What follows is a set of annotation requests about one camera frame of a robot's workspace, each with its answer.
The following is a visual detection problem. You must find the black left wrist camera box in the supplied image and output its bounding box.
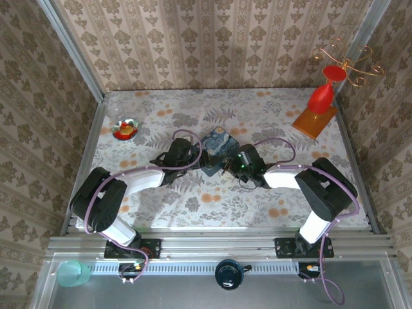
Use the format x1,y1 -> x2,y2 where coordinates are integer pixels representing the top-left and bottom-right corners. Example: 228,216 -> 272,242
169,137 -> 194,160

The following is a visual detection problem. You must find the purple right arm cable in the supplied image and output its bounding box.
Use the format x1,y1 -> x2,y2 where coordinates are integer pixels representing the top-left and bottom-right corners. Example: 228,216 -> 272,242
254,137 -> 360,306

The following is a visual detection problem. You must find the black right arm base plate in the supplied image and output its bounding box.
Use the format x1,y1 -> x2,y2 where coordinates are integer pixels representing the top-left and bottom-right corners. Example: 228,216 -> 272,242
274,237 -> 335,259

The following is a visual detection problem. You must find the glass bowl with red contents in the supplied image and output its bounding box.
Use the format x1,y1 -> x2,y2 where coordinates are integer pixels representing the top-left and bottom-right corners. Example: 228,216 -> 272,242
112,118 -> 141,141

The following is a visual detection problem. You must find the red plastic goblet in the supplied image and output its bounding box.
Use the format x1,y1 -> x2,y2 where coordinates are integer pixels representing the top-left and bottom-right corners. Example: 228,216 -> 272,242
306,64 -> 349,115

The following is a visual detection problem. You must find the teal plastic cup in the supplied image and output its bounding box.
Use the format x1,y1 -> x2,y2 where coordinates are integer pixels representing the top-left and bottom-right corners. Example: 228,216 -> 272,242
57,259 -> 93,288

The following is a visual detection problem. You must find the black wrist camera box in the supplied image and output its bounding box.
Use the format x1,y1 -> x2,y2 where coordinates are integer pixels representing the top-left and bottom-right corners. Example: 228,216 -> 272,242
237,144 -> 263,172
169,137 -> 194,160

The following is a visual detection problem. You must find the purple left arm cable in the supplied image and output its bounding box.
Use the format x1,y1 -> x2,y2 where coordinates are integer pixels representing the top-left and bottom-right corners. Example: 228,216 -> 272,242
84,128 -> 203,285

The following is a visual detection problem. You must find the aluminium extrusion post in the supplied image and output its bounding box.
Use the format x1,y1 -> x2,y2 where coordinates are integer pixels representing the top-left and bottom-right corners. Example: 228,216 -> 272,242
36,0 -> 106,103
333,0 -> 378,104

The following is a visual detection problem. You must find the floral fern print tablecloth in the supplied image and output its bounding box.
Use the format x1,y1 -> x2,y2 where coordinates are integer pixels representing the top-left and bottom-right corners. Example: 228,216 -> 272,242
68,89 -> 370,229

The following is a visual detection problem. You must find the dark blue mug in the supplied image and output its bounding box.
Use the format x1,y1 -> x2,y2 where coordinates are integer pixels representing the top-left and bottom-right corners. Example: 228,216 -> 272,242
214,258 -> 252,291

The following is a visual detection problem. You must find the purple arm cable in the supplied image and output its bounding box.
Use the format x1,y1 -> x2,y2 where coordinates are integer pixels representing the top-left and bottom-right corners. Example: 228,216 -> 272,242
84,128 -> 203,285
254,137 -> 360,306

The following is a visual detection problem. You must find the gold wire stand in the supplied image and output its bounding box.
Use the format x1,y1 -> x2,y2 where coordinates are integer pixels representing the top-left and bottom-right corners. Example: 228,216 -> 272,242
311,37 -> 386,88

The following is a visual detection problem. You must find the starry night print box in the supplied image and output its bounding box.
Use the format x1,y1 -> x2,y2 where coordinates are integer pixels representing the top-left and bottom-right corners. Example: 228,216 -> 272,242
199,126 -> 243,177

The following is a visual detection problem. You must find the slotted grey cable duct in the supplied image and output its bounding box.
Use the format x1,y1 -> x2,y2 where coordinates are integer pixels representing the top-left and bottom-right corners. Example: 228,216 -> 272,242
91,264 -> 302,275

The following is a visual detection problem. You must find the orange wooden board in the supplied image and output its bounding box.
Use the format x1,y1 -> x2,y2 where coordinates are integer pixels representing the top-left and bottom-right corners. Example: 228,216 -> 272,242
291,106 -> 339,140

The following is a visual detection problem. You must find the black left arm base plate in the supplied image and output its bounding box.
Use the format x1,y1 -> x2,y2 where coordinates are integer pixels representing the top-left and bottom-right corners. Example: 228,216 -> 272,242
104,238 -> 162,259

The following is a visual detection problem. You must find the aluminium extrusion front rail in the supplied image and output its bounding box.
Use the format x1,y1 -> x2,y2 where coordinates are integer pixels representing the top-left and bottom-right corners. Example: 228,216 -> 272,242
44,236 -> 400,262

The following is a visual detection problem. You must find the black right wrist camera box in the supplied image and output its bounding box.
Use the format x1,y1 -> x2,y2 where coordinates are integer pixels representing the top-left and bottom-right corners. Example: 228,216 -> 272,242
237,144 -> 263,172

